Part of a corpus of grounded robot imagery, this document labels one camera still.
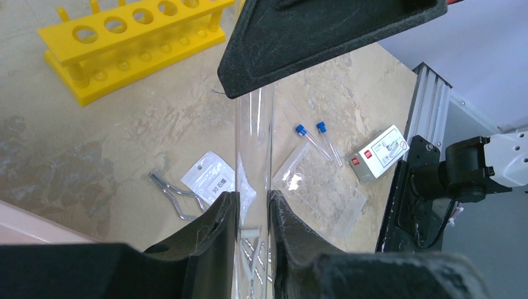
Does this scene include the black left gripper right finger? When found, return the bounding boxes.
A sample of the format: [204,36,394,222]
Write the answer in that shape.
[268,190,491,298]

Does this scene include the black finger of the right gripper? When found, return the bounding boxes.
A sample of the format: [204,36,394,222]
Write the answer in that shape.
[217,0,448,99]

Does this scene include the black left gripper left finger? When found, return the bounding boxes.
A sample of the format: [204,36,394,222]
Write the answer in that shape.
[1,192,240,298]

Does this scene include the clear glass test tube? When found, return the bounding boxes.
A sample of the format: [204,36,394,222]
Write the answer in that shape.
[233,85,275,298]

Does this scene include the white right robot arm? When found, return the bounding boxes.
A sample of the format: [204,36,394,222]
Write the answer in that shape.
[217,1,527,203]

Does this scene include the clear plastic well plate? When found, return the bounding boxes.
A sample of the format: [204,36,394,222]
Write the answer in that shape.
[271,141,367,239]

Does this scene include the metal crucible tongs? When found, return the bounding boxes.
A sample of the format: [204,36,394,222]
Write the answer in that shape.
[148,171,273,299]

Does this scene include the small white sachet packet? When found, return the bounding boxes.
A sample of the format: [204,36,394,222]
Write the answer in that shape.
[181,151,257,219]

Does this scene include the blue capped tube upper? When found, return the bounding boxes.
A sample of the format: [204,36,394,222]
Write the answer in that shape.
[295,125,332,162]

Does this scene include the blue capped tube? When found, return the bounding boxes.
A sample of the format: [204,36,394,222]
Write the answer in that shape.
[316,121,343,168]
[295,125,332,162]

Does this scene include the blue capped tube lower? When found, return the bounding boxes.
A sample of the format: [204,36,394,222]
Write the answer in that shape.
[316,121,343,168]

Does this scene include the small white cardboard box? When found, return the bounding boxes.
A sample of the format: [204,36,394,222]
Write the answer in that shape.
[346,125,410,184]

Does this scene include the yellow test tube rack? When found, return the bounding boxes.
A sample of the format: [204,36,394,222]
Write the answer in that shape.
[38,1,233,107]

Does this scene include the pink plastic bin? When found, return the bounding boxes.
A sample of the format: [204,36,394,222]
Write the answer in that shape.
[1,201,96,245]

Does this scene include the black aluminium base frame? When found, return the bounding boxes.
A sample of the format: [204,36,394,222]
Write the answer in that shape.
[375,62,512,252]

